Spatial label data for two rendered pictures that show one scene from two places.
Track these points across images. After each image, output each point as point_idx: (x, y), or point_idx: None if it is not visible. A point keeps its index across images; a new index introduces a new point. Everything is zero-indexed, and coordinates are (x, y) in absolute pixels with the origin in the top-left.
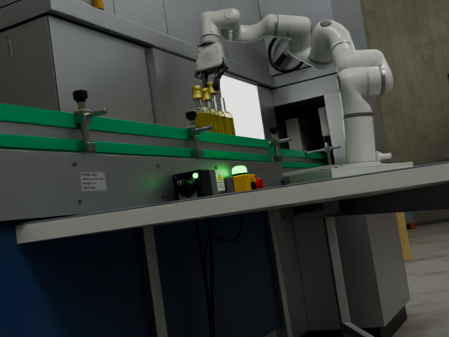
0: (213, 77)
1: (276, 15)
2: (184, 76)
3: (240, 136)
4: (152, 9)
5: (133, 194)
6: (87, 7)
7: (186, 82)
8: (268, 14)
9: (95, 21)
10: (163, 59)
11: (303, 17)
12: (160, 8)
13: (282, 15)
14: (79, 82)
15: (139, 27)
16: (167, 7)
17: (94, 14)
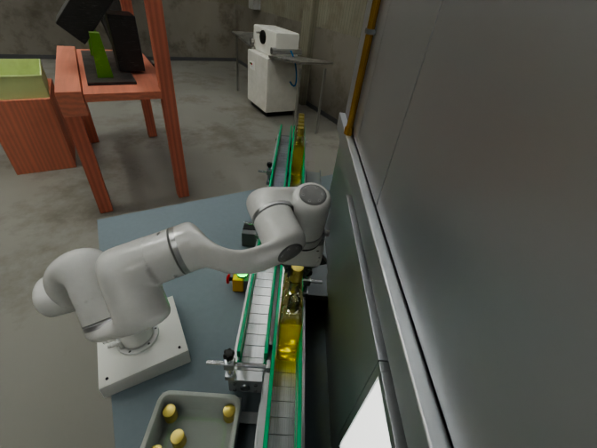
0: (368, 352)
1: (171, 227)
2: (348, 264)
3: (250, 284)
4: (378, 153)
5: None
6: (342, 129)
7: (346, 273)
8: (188, 222)
9: (341, 142)
10: (346, 216)
11: (113, 247)
12: (386, 156)
13: (159, 231)
14: (335, 180)
15: (351, 164)
16: (395, 159)
17: (342, 137)
